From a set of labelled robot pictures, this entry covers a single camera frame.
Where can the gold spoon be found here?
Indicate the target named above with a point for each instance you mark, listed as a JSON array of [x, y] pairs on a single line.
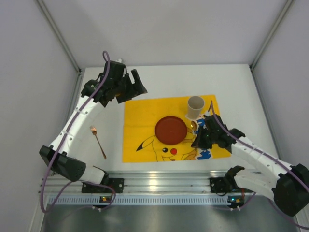
[[193, 126]]

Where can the beige paper cup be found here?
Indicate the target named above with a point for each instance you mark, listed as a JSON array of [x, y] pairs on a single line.
[[195, 106]]

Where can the yellow pikachu cloth placemat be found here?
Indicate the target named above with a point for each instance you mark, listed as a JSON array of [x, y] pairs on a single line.
[[140, 143]]

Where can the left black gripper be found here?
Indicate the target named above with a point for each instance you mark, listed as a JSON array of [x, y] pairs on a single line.
[[129, 85]]

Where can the gold fork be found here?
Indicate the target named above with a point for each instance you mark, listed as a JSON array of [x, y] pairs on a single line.
[[94, 132]]

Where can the red round plate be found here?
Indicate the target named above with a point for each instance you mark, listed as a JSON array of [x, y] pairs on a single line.
[[170, 130]]

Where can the perforated cable duct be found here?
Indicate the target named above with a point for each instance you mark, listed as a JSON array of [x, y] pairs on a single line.
[[147, 200]]

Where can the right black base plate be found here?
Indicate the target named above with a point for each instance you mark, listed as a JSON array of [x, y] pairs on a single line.
[[220, 186]]

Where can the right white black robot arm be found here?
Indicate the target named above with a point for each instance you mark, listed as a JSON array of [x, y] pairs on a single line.
[[284, 184]]

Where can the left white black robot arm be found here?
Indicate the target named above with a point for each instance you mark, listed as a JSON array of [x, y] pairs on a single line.
[[63, 155]]

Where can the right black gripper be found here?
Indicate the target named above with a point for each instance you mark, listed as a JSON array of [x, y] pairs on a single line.
[[203, 136]]

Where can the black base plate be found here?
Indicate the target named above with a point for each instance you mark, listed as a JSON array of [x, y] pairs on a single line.
[[117, 184], [220, 186]]

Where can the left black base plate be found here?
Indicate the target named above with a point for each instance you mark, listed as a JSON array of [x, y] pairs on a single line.
[[117, 184]]

